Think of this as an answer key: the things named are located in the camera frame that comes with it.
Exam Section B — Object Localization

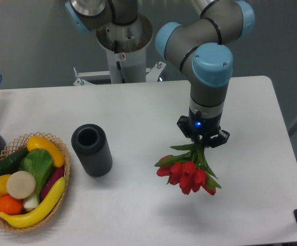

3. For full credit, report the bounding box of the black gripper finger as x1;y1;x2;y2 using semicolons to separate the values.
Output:
177;115;194;139
205;129;230;148

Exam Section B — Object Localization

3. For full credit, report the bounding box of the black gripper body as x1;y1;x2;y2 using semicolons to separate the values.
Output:
188;105;223;144

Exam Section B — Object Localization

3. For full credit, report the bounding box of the red tulip bouquet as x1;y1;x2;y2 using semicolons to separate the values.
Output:
154;139;222;195

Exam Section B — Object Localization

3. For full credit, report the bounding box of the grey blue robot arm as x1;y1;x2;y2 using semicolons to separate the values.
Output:
65;1;255;148

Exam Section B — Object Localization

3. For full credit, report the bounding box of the dark grey ribbed vase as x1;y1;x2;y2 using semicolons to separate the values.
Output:
71;124;113;177

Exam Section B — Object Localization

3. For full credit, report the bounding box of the yellow squash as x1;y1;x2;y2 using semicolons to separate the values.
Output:
26;136;65;168

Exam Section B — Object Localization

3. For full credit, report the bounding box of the purple eggplant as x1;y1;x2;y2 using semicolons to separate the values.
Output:
40;167;64;201

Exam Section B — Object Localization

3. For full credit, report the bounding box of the green bok choy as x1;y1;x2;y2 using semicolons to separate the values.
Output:
18;149;54;212

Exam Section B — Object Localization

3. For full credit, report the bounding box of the beige round disc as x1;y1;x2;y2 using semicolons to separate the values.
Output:
6;171;36;199

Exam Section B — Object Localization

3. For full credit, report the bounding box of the green cucumber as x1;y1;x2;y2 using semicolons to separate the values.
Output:
0;148;29;176

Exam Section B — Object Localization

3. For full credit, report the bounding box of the woven wicker basket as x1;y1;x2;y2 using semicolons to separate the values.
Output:
0;132;71;233

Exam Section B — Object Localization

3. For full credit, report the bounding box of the yellow banana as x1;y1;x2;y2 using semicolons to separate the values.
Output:
0;177;66;229

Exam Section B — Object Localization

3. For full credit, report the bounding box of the orange fruit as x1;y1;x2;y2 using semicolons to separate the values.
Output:
0;195;23;215

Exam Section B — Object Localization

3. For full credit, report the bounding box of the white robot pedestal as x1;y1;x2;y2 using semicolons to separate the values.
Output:
73;13;166;86

